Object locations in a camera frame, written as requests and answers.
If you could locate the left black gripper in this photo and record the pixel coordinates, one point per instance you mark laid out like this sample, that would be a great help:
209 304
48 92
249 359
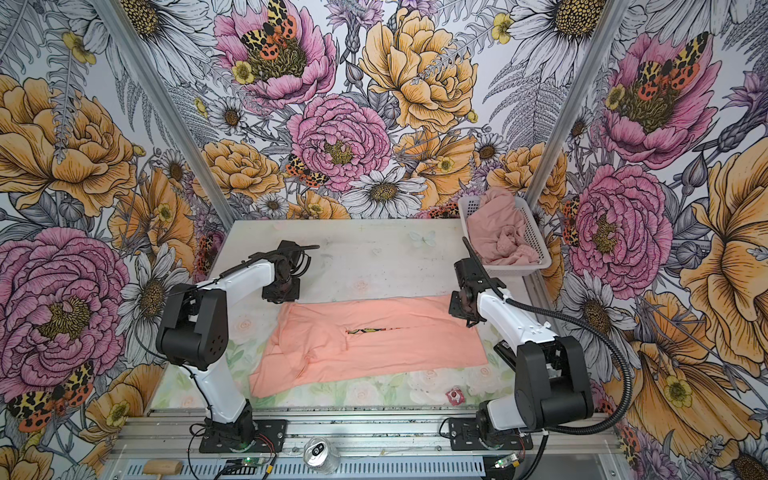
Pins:
292 296

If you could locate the dusty pink garment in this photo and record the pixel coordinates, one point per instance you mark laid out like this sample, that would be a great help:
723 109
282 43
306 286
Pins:
497 230

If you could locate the aluminium corner post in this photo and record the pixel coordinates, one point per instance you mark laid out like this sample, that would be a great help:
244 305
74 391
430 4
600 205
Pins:
129 44
606 31

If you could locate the left green circuit board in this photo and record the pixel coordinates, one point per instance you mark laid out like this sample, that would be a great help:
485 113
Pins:
247 463

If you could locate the aluminium frame rail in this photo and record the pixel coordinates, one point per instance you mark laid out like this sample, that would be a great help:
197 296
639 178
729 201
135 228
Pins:
165 433

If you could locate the white plastic laundry basket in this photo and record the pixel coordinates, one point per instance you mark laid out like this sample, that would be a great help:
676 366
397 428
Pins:
469 205

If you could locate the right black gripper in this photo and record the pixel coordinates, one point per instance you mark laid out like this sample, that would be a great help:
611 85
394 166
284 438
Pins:
455 309

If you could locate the peach graphic t-shirt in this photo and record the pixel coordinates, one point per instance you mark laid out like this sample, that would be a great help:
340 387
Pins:
338 341

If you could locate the wooden block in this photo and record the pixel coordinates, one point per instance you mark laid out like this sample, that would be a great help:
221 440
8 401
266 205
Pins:
162 467

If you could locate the green circuit board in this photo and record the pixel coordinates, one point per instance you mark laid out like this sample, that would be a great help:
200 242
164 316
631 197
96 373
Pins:
247 463
509 461

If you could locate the small red white card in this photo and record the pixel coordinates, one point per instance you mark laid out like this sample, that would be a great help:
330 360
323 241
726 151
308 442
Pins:
455 396

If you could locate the right aluminium corner post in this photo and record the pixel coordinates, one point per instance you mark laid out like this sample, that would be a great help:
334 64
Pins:
606 31

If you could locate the left aluminium corner post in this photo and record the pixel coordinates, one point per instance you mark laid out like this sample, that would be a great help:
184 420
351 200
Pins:
129 44

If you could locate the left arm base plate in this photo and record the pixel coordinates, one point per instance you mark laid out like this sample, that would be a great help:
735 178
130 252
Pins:
262 436

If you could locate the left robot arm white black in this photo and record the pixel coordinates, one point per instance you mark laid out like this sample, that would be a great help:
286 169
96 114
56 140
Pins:
194 335

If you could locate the silver drink can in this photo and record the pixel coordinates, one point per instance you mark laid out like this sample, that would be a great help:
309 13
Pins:
321 455

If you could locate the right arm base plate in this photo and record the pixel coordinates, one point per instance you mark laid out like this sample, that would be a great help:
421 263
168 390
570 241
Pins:
470 434

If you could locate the black stapler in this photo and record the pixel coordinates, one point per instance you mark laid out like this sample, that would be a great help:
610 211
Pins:
505 352

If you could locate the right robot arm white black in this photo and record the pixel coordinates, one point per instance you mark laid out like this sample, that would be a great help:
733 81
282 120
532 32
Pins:
551 387

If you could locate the right green circuit board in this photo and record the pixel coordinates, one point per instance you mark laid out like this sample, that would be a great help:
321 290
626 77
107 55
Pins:
509 461

